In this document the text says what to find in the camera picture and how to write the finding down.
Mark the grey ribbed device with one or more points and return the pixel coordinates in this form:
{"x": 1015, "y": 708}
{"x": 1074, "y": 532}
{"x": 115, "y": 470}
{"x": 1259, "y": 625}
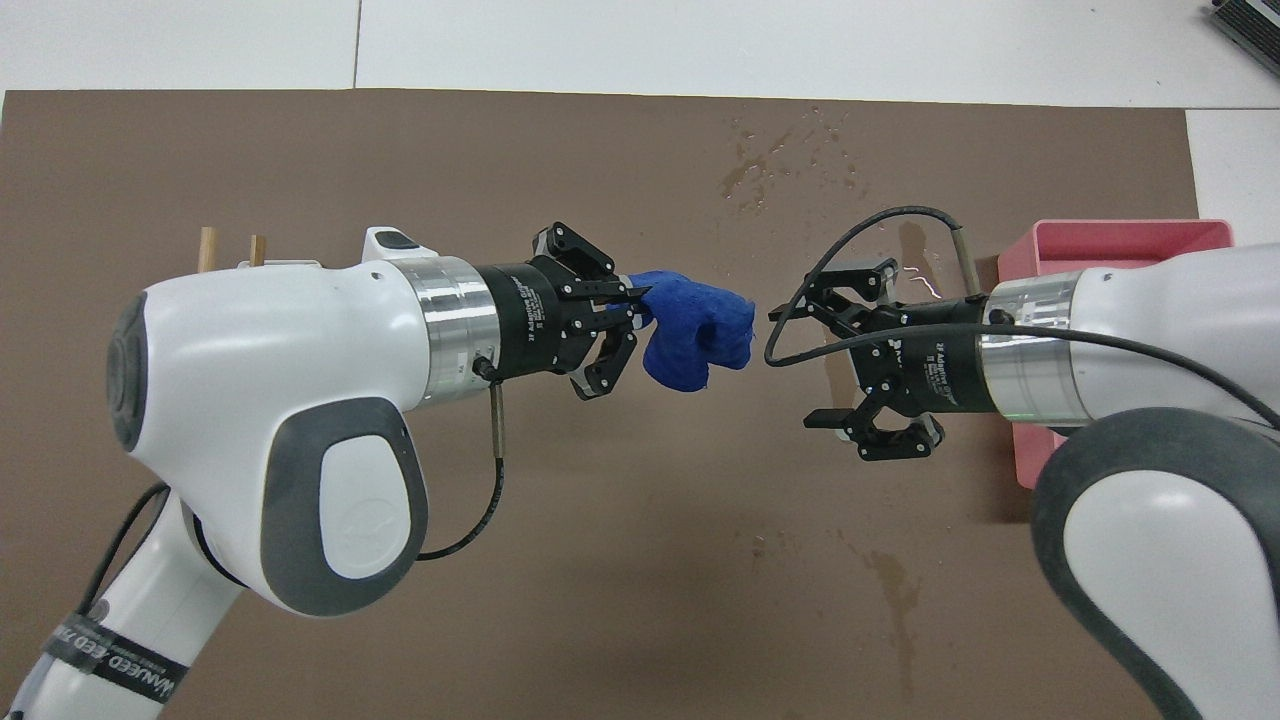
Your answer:
{"x": 1250, "y": 25}

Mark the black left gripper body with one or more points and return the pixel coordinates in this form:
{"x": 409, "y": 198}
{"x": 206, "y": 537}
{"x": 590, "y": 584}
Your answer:
{"x": 535, "y": 320}

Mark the scattered water droplets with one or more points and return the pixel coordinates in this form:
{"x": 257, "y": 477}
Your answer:
{"x": 745, "y": 180}

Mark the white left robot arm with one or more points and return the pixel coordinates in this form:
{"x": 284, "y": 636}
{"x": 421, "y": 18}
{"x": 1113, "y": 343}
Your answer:
{"x": 270, "y": 380}

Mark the pink plastic bin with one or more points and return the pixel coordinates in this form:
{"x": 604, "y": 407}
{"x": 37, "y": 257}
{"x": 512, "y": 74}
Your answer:
{"x": 1130, "y": 240}

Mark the blue towel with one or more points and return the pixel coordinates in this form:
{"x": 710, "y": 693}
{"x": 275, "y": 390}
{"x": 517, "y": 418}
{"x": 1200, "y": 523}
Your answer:
{"x": 700, "y": 330}

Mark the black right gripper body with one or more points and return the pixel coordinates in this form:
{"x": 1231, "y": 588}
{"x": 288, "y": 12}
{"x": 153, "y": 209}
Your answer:
{"x": 940, "y": 365}

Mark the white towel rack base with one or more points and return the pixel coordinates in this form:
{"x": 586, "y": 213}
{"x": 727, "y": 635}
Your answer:
{"x": 290, "y": 264}

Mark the brown table mat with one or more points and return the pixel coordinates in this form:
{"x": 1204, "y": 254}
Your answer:
{"x": 620, "y": 560}

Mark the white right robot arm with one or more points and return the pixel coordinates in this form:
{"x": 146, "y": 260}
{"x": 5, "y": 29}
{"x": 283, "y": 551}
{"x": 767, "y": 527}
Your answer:
{"x": 1180, "y": 330}

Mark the small water puddle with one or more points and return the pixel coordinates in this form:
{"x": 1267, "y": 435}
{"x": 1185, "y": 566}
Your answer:
{"x": 912, "y": 245}

